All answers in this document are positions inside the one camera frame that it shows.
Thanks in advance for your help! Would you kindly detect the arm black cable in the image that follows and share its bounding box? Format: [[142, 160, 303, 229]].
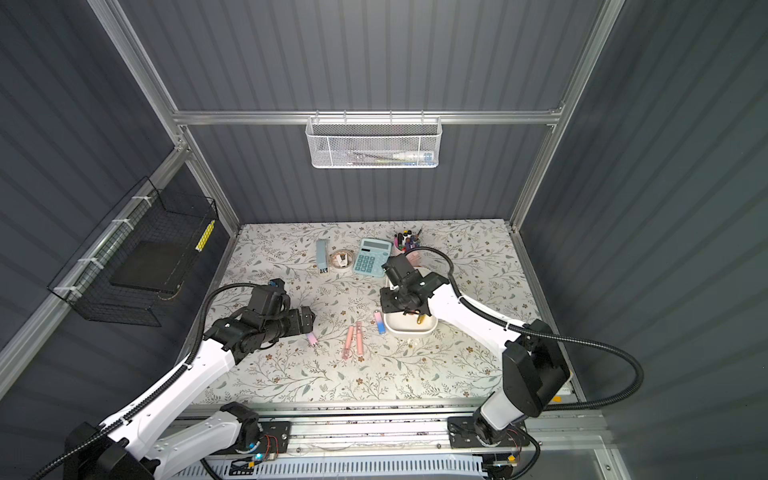
[[405, 245, 646, 412], [29, 281, 271, 480]]

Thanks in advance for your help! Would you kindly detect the white wire wall basket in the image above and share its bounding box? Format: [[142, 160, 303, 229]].
[[305, 117, 443, 169]]

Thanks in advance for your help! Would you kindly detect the pink lip gloss tube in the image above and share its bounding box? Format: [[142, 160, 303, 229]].
[[355, 321, 364, 357], [342, 326, 356, 360]]

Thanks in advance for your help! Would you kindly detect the pink pen cup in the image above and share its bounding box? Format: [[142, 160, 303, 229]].
[[393, 229, 421, 267]]

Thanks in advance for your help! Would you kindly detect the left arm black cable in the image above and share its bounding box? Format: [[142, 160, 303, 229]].
[[29, 281, 271, 480]]

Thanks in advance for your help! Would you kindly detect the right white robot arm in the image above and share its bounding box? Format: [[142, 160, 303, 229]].
[[380, 255, 571, 445]]

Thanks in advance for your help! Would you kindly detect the white storage box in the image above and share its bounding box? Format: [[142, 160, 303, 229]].
[[380, 267, 438, 339]]

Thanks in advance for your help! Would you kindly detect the small round dish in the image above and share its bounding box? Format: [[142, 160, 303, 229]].
[[329, 249, 355, 269]]

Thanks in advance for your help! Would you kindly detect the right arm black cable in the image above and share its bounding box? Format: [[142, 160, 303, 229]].
[[405, 245, 646, 412]]

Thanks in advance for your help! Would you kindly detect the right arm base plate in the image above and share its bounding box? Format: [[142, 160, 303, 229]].
[[446, 416, 530, 449]]

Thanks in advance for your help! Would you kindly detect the teal calculator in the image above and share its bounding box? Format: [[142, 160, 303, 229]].
[[353, 238, 392, 278]]

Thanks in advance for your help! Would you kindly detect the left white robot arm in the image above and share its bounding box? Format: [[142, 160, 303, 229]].
[[61, 279, 315, 479]]

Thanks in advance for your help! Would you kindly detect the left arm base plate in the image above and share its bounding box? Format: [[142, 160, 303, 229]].
[[234, 421, 292, 456]]

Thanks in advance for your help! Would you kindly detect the black wire side basket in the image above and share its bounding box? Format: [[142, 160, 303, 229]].
[[49, 181, 218, 327]]

